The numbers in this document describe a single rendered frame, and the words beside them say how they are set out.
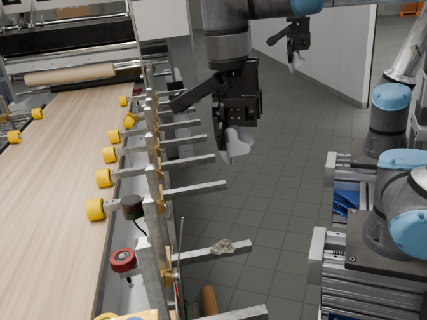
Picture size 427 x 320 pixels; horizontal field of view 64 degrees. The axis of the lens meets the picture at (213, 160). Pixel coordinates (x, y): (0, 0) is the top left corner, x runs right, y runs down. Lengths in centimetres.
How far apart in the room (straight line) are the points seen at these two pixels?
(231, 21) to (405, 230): 45
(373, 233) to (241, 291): 140
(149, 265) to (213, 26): 49
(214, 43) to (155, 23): 278
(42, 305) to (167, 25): 271
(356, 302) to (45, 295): 84
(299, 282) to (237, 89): 176
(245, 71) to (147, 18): 279
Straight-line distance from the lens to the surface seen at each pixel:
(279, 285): 222
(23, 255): 134
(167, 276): 110
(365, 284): 98
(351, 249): 90
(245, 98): 61
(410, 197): 69
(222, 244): 115
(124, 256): 115
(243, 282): 225
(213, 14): 58
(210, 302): 206
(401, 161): 79
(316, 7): 58
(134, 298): 142
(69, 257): 124
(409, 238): 70
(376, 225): 88
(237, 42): 59
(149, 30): 337
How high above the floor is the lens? 162
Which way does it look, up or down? 26 degrees down
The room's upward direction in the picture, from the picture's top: 7 degrees counter-clockwise
